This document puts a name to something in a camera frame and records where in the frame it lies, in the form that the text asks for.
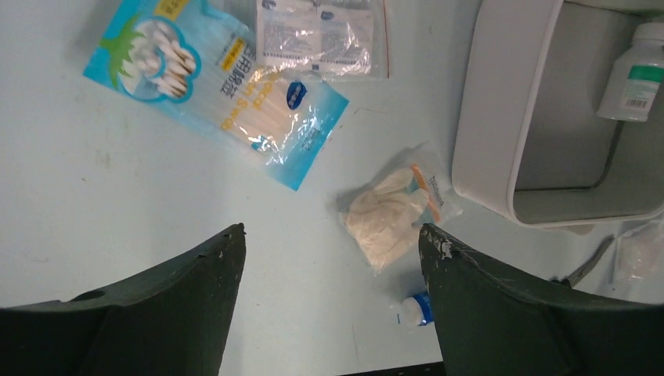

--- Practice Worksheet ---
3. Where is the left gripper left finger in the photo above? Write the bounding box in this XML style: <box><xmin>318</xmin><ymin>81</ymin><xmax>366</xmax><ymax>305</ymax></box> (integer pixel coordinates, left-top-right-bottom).
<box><xmin>1</xmin><ymin>223</ymin><xmax>247</xmax><ymax>375</ymax></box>

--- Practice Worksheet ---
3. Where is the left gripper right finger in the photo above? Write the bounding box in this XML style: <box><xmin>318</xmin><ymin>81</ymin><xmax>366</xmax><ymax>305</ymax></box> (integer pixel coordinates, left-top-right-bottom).
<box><xmin>418</xmin><ymin>224</ymin><xmax>663</xmax><ymax>375</ymax></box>

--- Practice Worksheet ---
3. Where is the blue white bandage roll packet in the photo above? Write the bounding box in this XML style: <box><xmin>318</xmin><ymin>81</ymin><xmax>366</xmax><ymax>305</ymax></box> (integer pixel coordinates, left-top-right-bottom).
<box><xmin>396</xmin><ymin>291</ymin><xmax>434</xmax><ymax>327</ymax></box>

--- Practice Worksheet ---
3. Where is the bag of latex gloves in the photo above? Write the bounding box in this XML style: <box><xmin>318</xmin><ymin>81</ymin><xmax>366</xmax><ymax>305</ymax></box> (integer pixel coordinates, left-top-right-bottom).
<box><xmin>336</xmin><ymin>147</ymin><xmax>463</xmax><ymax>273</ymax></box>

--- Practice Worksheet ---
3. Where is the white medicine kit case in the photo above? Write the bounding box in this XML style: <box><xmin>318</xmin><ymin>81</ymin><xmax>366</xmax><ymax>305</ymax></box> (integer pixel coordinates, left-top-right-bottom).
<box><xmin>451</xmin><ymin>1</ymin><xmax>663</xmax><ymax>228</ymax></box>

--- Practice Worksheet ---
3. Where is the blue cotton swab packet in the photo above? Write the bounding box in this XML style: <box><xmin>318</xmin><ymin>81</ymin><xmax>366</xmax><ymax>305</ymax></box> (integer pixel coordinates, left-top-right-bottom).
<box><xmin>83</xmin><ymin>1</ymin><xmax>348</xmax><ymax>190</ymax></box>

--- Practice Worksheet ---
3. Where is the white bottle green label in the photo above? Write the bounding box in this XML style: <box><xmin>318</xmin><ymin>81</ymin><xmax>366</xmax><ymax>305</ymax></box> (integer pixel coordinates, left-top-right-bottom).
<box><xmin>597</xmin><ymin>22</ymin><xmax>663</xmax><ymax>122</ymax></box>

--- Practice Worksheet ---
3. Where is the clear bag of pads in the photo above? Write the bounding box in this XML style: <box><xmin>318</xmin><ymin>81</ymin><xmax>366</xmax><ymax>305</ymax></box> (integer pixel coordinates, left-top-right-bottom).
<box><xmin>255</xmin><ymin>1</ymin><xmax>390</xmax><ymax>81</ymax></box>

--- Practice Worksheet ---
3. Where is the clear plastic bag right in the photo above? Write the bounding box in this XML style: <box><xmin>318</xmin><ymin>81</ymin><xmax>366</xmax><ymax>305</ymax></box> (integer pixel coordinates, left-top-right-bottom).
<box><xmin>613</xmin><ymin>220</ymin><xmax>663</xmax><ymax>283</ymax></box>

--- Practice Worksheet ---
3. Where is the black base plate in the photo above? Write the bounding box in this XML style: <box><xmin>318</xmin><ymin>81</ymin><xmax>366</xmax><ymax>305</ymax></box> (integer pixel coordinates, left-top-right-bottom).
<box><xmin>344</xmin><ymin>361</ymin><xmax>447</xmax><ymax>376</ymax></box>

